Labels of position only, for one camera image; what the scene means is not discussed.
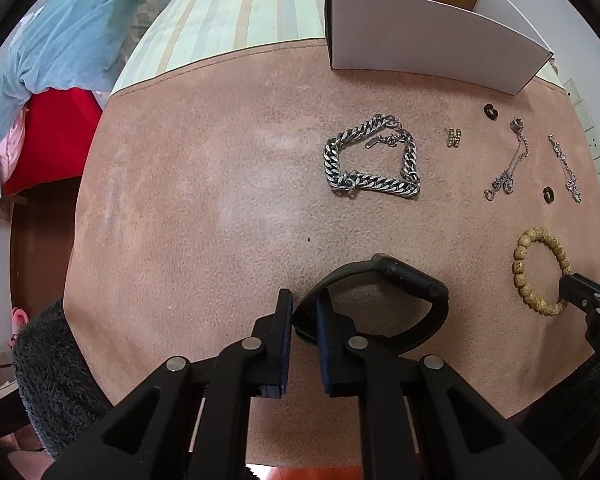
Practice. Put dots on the red bed sheet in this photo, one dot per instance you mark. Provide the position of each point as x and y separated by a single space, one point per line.
58 130

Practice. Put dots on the patterned mattress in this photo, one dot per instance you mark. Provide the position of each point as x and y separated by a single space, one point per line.
155 5

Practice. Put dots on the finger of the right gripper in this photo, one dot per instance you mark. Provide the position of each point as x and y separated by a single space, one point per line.
580 291

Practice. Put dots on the grey fuzzy sleeve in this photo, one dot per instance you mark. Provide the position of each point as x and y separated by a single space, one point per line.
57 389

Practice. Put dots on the small gold earring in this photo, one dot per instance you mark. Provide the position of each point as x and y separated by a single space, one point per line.
453 137

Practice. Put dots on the black smart watch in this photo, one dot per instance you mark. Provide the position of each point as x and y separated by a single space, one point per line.
381 295

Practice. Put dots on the light blue duvet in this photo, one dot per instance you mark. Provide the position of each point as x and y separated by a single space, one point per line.
69 44

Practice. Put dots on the white cardboard box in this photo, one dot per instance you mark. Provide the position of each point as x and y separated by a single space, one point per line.
485 42

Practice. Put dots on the white wall power strip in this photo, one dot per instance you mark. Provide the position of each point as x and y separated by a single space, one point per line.
587 123

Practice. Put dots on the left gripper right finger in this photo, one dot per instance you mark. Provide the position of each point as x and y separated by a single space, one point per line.
337 360

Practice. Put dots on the striped table cloth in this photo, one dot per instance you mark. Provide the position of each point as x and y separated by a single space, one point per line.
189 31

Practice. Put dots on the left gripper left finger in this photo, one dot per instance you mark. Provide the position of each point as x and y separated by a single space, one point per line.
274 332

